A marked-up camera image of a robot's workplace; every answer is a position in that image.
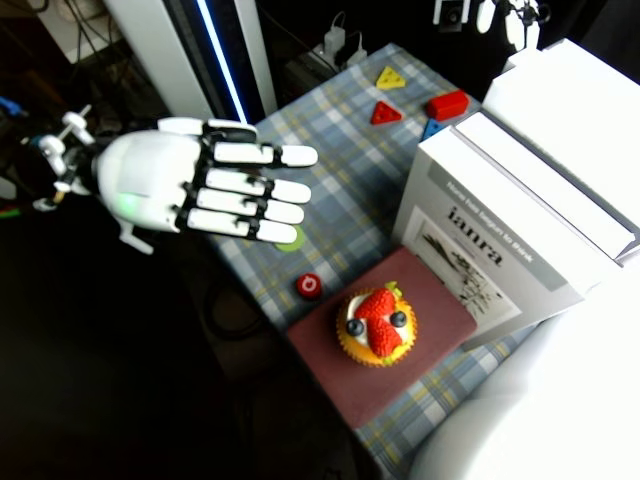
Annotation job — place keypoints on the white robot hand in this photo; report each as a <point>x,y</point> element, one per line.
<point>145,170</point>

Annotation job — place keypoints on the dark red mat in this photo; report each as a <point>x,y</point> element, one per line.
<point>440,310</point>

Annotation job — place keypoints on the white box with print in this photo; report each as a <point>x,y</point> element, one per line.
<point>480,235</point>

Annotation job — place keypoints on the white tower with blue light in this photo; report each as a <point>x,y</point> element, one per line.
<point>150,50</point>

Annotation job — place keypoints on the blue plaid tablecloth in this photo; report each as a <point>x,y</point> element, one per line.
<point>340,165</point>

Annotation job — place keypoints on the grey power strip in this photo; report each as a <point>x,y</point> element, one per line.
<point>310,62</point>

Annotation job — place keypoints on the red round button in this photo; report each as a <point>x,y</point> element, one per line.
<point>309,286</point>

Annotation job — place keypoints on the white plug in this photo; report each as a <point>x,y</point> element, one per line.
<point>357,50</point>

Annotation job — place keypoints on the red triangular toy block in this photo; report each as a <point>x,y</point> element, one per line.
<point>386,115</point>

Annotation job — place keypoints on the yellow triangular toy block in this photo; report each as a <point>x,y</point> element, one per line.
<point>390,80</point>

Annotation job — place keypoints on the toy cupcake with strawberries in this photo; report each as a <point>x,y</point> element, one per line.
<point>377,325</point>

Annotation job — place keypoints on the blue toy block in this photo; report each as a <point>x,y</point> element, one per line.
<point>431,131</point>

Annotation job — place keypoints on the red rectangular toy block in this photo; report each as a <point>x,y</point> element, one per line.
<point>447,105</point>

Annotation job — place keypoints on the white oval piece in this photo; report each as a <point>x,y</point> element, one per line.
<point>486,17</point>
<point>520,30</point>

